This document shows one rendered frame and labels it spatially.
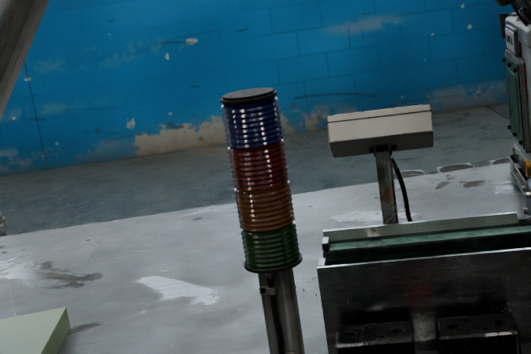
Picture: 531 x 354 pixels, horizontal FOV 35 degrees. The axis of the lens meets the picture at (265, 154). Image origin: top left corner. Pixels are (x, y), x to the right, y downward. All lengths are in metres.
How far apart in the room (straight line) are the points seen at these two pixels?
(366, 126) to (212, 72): 5.23
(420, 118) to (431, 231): 0.20
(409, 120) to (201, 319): 0.47
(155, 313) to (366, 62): 5.31
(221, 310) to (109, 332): 0.19
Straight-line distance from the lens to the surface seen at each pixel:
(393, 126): 1.39
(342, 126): 1.39
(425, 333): 1.19
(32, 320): 1.45
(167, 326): 1.40
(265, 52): 6.56
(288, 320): 0.94
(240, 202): 0.88
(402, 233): 1.29
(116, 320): 1.47
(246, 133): 0.85
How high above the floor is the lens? 1.35
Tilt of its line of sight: 13 degrees down
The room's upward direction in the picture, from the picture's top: 8 degrees counter-clockwise
